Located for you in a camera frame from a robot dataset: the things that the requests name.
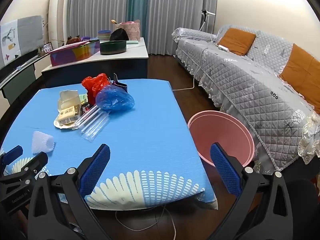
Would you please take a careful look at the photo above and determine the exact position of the white top coffee table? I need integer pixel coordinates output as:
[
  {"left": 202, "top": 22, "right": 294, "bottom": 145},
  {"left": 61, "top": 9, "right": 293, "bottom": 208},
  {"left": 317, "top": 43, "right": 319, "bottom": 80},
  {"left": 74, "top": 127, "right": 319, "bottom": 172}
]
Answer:
[{"left": 41, "top": 37, "right": 149, "bottom": 88}]

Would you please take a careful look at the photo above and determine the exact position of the grey curtain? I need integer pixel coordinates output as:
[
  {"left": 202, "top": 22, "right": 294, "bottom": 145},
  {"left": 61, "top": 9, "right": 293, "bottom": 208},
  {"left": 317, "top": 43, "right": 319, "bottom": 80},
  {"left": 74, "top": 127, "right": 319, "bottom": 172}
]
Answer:
[
  {"left": 146, "top": 0, "right": 218, "bottom": 55},
  {"left": 65, "top": 0, "right": 130, "bottom": 37}
]

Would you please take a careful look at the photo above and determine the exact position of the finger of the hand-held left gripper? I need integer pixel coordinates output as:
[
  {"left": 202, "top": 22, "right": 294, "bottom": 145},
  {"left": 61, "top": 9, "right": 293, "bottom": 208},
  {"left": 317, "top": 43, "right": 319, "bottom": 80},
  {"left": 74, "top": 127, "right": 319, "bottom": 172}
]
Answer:
[
  {"left": 0, "top": 145, "right": 23, "bottom": 167},
  {"left": 0, "top": 151, "right": 48, "bottom": 183}
]

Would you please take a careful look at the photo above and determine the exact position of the black hat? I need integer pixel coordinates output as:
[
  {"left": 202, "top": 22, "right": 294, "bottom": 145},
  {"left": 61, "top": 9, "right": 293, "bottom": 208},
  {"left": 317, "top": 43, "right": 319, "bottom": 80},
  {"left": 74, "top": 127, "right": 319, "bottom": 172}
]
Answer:
[{"left": 109, "top": 28, "right": 129, "bottom": 42}]

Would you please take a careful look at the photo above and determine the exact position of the white power cable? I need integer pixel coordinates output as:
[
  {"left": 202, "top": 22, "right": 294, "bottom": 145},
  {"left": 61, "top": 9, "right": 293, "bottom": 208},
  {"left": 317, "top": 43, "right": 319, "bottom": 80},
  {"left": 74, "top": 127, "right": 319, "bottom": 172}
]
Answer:
[{"left": 172, "top": 34, "right": 220, "bottom": 92}]

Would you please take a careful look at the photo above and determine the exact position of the pink plastic bucket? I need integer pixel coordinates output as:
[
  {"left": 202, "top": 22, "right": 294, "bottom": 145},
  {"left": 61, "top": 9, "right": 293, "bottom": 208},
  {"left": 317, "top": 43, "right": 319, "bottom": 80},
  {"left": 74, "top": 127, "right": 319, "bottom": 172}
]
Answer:
[{"left": 187, "top": 110, "right": 255, "bottom": 168}]

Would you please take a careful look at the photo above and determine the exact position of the thin white cable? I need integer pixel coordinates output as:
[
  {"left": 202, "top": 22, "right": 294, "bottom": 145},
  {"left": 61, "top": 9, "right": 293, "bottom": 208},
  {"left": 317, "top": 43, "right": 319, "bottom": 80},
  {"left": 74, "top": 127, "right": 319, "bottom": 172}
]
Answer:
[{"left": 115, "top": 204, "right": 177, "bottom": 240}]

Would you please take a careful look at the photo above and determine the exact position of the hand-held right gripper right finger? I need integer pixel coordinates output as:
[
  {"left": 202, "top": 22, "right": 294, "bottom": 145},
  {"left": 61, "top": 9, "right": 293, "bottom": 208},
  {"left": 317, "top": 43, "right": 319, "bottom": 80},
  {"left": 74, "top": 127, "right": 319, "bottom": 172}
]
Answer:
[{"left": 209, "top": 142, "right": 294, "bottom": 240}]

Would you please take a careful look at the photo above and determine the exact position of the orange cushion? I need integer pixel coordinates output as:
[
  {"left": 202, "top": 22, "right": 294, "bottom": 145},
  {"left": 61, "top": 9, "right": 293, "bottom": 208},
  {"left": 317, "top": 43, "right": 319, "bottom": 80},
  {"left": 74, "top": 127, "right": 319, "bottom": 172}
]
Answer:
[
  {"left": 278, "top": 44, "right": 320, "bottom": 99},
  {"left": 217, "top": 28, "right": 257, "bottom": 56}
]

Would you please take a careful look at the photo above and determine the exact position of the black pink patterned packet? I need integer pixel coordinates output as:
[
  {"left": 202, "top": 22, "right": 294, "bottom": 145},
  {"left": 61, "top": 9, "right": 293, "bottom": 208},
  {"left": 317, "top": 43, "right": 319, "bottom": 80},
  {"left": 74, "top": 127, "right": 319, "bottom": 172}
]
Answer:
[{"left": 110, "top": 73, "right": 128, "bottom": 93}]

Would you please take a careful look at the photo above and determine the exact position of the red plastic bag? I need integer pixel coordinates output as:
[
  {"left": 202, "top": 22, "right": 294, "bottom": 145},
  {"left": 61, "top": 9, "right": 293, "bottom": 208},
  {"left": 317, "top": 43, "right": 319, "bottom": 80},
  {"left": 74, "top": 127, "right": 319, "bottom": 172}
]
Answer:
[{"left": 82, "top": 73, "right": 112, "bottom": 107}]

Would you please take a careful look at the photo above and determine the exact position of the pink lace basket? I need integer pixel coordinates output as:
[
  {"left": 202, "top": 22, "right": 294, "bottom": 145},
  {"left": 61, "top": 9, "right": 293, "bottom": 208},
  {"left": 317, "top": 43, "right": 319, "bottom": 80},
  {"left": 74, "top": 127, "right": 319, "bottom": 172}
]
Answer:
[{"left": 115, "top": 19, "right": 140, "bottom": 42}]

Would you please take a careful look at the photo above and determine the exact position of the white standing air conditioner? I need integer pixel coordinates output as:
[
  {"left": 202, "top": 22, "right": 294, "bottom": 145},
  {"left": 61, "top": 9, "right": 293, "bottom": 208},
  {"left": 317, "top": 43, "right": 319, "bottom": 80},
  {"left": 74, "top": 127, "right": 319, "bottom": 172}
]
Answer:
[{"left": 48, "top": 0, "right": 70, "bottom": 48}]

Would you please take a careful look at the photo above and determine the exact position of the dark green round tin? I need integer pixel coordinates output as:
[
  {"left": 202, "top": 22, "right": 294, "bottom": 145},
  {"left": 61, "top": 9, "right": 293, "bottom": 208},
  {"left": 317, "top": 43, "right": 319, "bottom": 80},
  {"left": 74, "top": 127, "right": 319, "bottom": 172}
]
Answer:
[{"left": 99, "top": 40, "right": 127, "bottom": 55}]

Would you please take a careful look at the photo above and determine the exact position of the stack of coloured bowls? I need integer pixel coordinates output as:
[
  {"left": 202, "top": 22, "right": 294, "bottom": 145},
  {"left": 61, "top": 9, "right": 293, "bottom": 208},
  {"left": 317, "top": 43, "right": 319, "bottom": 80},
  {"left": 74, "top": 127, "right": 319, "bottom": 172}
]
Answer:
[{"left": 97, "top": 29, "right": 112, "bottom": 41}]

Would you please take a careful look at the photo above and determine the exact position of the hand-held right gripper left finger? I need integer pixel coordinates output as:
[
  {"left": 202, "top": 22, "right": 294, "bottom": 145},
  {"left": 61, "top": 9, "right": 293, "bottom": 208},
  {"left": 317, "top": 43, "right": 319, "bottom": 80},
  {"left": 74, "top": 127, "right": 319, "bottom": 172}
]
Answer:
[{"left": 28, "top": 144, "right": 112, "bottom": 240}]

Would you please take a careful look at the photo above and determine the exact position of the teal curtain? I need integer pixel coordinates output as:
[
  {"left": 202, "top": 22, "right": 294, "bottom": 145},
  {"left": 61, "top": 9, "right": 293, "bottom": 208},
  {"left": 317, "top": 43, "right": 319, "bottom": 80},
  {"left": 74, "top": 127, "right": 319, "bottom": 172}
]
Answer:
[{"left": 127, "top": 0, "right": 150, "bottom": 43}]

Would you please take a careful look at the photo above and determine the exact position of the white foam net sleeve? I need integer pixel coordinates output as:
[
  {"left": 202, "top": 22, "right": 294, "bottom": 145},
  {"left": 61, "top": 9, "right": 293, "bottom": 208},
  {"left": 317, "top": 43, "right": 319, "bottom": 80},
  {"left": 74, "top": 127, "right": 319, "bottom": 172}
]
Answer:
[{"left": 31, "top": 131, "right": 55, "bottom": 154}]

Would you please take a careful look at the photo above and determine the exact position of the clear plastic tray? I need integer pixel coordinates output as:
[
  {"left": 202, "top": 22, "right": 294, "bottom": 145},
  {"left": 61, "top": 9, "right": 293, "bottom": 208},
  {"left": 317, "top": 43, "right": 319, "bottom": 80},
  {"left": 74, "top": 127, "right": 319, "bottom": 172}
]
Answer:
[{"left": 74, "top": 104, "right": 110, "bottom": 142}]

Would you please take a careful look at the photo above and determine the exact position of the television cabinet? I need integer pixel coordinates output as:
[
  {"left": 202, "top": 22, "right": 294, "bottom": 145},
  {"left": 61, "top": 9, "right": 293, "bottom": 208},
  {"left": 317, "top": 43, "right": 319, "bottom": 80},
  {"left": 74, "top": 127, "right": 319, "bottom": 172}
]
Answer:
[{"left": 0, "top": 46, "right": 54, "bottom": 105}]

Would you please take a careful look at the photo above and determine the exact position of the white floor lamp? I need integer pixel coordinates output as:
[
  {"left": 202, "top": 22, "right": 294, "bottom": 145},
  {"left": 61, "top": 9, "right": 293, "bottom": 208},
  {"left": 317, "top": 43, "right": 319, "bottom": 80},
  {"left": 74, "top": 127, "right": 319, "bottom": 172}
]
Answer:
[{"left": 199, "top": 9, "right": 216, "bottom": 32}]

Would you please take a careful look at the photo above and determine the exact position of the blue plastic bag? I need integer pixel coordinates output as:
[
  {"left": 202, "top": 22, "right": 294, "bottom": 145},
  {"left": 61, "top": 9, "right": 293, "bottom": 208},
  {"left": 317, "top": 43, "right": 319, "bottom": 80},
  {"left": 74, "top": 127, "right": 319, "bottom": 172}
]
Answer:
[{"left": 95, "top": 84, "right": 135, "bottom": 113}]

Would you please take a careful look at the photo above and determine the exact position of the colourful tin box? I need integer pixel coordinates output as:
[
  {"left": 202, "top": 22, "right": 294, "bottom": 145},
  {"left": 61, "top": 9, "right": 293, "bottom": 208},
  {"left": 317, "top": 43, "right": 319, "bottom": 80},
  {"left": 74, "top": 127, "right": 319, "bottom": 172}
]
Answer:
[{"left": 48, "top": 40, "right": 100, "bottom": 67}]

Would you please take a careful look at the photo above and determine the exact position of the brown teapot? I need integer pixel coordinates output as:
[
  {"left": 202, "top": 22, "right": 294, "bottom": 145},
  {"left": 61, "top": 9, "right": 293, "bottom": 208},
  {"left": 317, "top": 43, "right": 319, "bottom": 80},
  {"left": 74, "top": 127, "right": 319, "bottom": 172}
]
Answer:
[{"left": 66, "top": 34, "right": 82, "bottom": 45}]

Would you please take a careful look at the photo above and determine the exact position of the beige printed carton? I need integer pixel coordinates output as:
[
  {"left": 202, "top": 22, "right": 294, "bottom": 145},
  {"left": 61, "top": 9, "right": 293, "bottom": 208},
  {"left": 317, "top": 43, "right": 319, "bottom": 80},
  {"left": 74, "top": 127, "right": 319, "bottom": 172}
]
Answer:
[{"left": 58, "top": 104, "right": 82, "bottom": 126}]

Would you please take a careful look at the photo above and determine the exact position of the white blue rod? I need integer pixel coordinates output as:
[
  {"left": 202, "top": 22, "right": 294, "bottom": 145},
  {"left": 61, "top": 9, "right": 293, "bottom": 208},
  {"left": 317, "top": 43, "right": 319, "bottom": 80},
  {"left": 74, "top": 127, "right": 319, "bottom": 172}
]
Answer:
[{"left": 0, "top": 55, "right": 40, "bottom": 80}]

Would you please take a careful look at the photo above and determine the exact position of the grey quilted sofa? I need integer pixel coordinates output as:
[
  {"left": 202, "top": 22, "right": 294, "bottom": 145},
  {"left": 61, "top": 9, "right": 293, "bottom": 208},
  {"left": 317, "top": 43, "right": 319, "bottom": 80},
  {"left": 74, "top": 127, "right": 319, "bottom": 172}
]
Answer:
[{"left": 172, "top": 25, "right": 320, "bottom": 178}]

